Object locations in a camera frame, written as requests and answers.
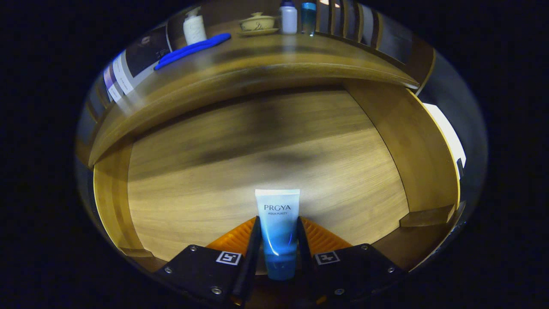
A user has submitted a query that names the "white grey printer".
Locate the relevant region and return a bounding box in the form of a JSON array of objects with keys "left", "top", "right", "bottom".
[{"left": 422, "top": 103, "right": 467, "bottom": 179}]

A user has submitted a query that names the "white bottle with blue cap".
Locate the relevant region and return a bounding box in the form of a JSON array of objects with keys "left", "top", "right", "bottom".
[{"left": 280, "top": 0, "right": 298, "bottom": 35}]

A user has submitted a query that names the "black backdrop cloth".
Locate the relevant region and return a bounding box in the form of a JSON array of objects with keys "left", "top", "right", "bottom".
[{"left": 418, "top": 49, "right": 489, "bottom": 215}]

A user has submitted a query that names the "yellow lidded teacup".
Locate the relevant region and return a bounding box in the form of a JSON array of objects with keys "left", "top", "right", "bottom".
[{"left": 239, "top": 12, "right": 276, "bottom": 31}]

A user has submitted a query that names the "wooden countertop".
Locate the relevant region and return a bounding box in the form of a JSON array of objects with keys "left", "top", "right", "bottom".
[{"left": 88, "top": 32, "right": 420, "bottom": 168}]

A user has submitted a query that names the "white pump bottle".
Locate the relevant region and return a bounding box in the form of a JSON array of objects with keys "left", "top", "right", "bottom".
[{"left": 183, "top": 6, "right": 207, "bottom": 45}]

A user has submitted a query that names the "yellow saucer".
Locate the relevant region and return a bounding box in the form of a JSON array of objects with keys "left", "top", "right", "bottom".
[{"left": 237, "top": 28, "right": 280, "bottom": 36}]

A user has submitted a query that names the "slim teal bottle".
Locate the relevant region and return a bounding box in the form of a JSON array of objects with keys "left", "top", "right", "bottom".
[{"left": 301, "top": 2, "right": 317, "bottom": 36}]

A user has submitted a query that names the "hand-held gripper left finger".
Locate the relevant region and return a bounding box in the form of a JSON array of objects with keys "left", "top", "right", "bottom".
[{"left": 154, "top": 216, "right": 262, "bottom": 307}]

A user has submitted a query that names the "blue folded cloth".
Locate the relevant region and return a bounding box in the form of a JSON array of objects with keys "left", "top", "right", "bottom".
[{"left": 154, "top": 33, "right": 232, "bottom": 71}]

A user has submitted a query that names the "white portrait book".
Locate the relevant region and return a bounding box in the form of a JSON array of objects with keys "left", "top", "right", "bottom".
[{"left": 112, "top": 26, "right": 172, "bottom": 96}]

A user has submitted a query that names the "blue cosmetic tube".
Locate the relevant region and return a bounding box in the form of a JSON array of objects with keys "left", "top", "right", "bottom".
[{"left": 255, "top": 189, "right": 301, "bottom": 281}]

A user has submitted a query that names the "purple book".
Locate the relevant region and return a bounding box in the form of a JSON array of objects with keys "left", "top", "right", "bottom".
[{"left": 103, "top": 64, "right": 123, "bottom": 103}]

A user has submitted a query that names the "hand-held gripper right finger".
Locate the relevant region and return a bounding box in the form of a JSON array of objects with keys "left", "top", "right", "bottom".
[{"left": 296, "top": 216, "right": 407, "bottom": 307}]

